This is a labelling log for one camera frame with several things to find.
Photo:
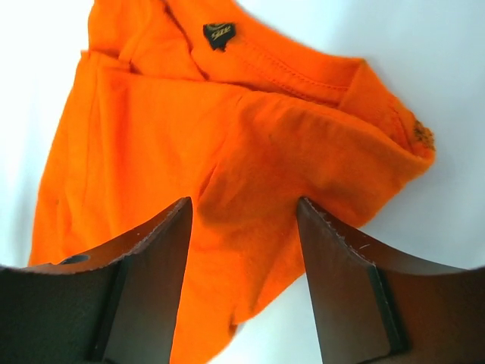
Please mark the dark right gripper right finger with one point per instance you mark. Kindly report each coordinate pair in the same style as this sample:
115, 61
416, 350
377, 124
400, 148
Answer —
375, 304

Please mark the orange t-shirt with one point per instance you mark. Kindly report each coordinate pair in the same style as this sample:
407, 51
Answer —
198, 99

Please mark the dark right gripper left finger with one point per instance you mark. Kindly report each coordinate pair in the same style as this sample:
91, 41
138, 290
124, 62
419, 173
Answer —
116, 303

